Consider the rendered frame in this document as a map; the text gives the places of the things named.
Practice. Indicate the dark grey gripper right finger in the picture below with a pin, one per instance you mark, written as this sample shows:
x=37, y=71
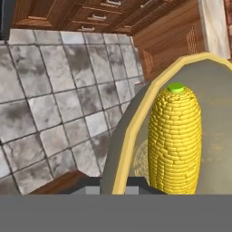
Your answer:
x=137, y=182

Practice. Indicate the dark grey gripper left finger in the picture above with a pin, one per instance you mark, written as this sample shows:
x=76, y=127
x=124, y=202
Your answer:
x=90, y=182

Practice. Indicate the grey bowl with yellow rim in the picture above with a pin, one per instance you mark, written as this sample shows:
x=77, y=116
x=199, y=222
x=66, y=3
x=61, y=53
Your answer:
x=215, y=90

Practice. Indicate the yellow corn cob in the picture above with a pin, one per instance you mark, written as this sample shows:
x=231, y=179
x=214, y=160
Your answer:
x=175, y=136

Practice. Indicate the wooden cabinet side panel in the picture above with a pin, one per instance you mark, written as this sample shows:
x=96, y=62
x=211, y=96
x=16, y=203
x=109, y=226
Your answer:
x=169, y=42

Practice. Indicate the wooden run of drawers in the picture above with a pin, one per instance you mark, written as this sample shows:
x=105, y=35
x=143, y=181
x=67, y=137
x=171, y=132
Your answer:
x=90, y=15

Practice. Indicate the white panel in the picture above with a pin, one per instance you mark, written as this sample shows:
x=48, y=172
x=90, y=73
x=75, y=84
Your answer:
x=216, y=27

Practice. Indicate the dark appliance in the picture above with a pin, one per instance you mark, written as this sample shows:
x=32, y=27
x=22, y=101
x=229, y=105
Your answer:
x=6, y=18

